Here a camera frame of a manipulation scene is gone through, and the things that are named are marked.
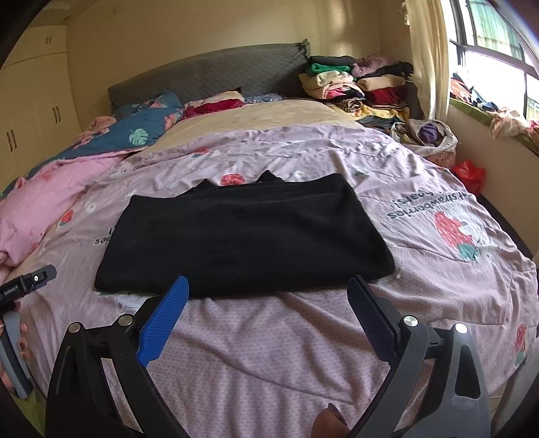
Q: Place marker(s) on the lilac strawberry print quilt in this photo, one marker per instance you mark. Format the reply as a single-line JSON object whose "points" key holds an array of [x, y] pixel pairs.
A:
{"points": [[273, 358]]}

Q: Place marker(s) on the cream wardrobe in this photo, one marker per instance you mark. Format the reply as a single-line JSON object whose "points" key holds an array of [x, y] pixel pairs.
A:
{"points": [[33, 105]]}

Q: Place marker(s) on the beige bed sheet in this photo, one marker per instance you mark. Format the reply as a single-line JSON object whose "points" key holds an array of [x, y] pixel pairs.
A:
{"points": [[273, 116]]}

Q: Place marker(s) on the person's left hand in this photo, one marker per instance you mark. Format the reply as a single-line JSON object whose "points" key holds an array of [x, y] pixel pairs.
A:
{"points": [[24, 343]]}

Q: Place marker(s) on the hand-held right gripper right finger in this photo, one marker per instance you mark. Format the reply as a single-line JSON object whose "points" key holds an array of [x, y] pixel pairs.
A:
{"points": [[370, 320]]}

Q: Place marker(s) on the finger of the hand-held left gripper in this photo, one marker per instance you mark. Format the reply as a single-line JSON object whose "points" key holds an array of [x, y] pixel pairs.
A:
{"points": [[40, 276]]}

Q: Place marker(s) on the pile of folded clothes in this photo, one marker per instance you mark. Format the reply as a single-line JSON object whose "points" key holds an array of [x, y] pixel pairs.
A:
{"points": [[358, 92]]}

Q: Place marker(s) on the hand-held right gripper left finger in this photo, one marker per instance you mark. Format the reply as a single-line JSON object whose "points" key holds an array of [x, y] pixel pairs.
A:
{"points": [[168, 316]]}

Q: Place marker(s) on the pink floral quilt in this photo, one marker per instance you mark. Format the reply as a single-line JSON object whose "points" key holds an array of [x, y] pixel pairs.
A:
{"points": [[42, 202]]}

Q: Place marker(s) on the black sweater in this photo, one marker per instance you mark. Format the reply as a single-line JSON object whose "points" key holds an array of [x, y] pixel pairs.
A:
{"points": [[244, 236]]}

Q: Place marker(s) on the grey quilted headboard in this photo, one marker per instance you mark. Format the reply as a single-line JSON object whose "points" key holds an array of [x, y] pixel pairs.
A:
{"points": [[210, 71]]}

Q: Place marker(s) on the red cloth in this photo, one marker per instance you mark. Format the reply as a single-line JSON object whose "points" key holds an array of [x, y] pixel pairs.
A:
{"points": [[214, 105]]}

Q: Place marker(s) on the clothes heap on windowsill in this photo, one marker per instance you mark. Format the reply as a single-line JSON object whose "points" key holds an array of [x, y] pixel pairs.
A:
{"points": [[505, 118]]}

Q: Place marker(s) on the blue leaf print quilt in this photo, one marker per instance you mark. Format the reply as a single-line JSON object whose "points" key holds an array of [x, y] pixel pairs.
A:
{"points": [[139, 134]]}

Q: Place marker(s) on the red plastic bag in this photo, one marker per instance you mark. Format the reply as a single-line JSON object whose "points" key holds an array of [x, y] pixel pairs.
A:
{"points": [[469, 174]]}

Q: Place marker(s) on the window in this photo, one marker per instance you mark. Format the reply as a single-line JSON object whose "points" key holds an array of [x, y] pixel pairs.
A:
{"points": [[492, 38]]}

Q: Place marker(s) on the floral bag with purple cloth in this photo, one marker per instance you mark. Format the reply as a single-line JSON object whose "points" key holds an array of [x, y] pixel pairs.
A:
{"points": [[427, 134]]}

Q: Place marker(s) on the person's right hand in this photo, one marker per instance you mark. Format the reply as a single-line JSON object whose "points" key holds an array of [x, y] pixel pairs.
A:
{"points": [[328, 423]]}

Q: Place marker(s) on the cream curtain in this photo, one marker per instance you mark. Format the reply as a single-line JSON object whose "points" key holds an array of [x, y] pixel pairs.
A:
{"points": [[427, 63]]}

